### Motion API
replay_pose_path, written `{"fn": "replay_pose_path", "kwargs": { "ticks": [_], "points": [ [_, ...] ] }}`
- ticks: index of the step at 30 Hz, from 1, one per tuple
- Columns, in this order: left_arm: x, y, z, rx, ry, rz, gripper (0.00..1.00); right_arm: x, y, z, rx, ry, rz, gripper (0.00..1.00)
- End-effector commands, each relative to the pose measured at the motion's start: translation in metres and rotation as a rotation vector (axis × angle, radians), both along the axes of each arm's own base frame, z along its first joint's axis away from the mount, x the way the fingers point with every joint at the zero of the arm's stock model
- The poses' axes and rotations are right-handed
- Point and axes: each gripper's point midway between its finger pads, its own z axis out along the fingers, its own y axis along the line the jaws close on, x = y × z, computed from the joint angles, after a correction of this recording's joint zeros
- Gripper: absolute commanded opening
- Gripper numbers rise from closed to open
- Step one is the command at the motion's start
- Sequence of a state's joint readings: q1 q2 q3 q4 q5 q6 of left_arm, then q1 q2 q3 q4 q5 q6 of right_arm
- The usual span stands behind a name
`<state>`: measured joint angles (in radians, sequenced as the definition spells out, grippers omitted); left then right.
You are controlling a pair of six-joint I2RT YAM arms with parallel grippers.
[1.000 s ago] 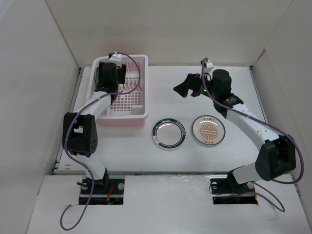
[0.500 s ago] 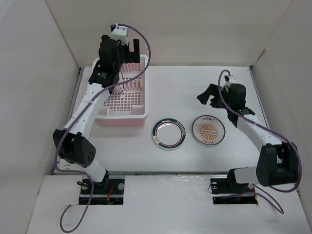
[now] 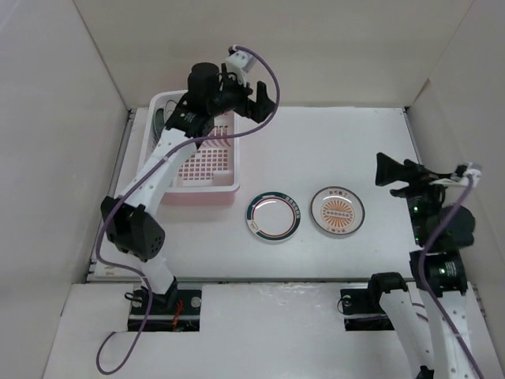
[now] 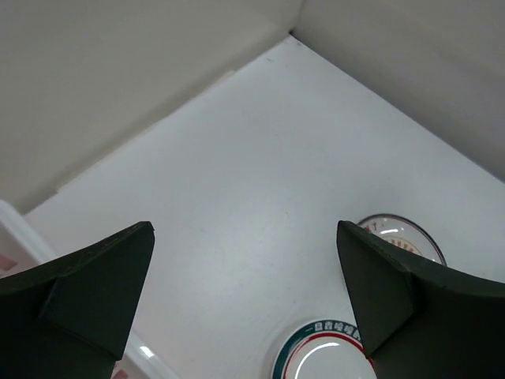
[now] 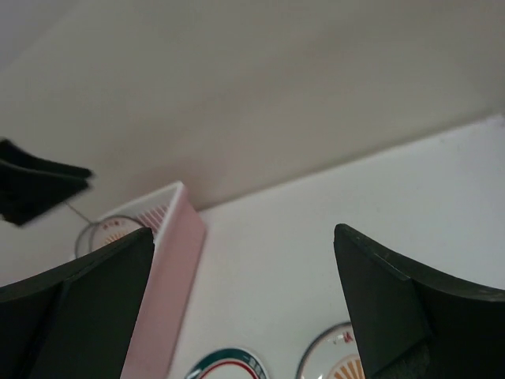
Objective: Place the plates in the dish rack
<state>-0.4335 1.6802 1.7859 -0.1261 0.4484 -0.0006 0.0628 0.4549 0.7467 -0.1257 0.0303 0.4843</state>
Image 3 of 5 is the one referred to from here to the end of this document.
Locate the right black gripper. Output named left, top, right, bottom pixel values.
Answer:
left=374, top=151, right=451, bottom=245

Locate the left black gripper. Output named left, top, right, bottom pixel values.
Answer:
left=208, top=68, right=277, bottom=124

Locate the orange sunburst plate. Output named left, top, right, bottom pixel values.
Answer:
left=310, top=186, right=365, bottom=237

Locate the dark teal patterned plate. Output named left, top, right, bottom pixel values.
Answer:
left=151, top=107, right=165, bottom=140

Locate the white plate green red rim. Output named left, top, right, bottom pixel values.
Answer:
left=245, top=191, right=301, bottom=243

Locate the white plate with flower emblem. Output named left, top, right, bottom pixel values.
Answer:
left=163, top=99, right=178, bottom=122

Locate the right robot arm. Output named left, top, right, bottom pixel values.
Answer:
left=365, top=152, right=484, bottom=378

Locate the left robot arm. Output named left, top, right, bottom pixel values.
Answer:
left=100, top=54, right=279, bottom=313

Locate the pink plastic dish rack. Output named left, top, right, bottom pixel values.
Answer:
left=138, top=90, right=240, bottom=206

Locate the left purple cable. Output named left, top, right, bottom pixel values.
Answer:
left=94, top=46, right=282, bottom=374

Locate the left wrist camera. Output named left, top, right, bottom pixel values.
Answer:
left=225, top=45, right=257, bottom=84

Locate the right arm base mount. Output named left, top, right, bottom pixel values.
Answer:
left=337, top=287, right=394, bottom=332

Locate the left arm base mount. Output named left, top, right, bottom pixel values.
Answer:
left=124, top=287, right=202, bottom=332

